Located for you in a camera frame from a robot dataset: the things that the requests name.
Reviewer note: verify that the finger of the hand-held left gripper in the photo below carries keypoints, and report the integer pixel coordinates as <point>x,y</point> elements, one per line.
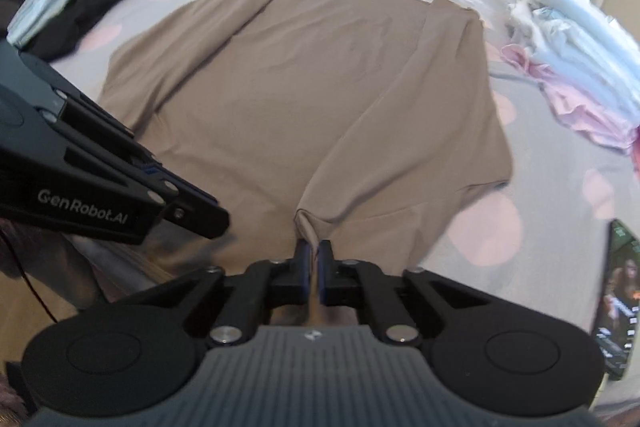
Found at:
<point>100,127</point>
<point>200,219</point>

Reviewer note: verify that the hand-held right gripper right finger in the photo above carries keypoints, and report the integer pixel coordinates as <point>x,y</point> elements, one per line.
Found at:
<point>326,277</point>

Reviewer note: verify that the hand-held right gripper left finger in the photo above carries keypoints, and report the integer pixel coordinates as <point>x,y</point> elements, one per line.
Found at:
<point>302,274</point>

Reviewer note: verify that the tan t-shirt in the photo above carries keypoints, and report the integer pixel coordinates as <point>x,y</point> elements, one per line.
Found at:
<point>310,97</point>

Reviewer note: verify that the stack of white folded clothes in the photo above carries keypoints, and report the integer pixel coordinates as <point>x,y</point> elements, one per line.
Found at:
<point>585,37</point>

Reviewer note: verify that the black garment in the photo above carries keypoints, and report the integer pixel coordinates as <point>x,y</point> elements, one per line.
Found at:
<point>100,2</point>

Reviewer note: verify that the purple fuzzy robe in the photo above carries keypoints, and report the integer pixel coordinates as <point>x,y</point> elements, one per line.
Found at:
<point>10,392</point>

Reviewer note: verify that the grey pink-dotted bedspread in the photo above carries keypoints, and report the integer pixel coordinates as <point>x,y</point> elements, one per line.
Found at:
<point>540,187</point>

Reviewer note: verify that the smartphone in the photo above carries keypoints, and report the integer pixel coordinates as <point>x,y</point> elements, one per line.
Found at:
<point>620,302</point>

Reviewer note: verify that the pale pink folded garment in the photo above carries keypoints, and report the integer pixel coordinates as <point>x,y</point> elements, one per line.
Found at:
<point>580,107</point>

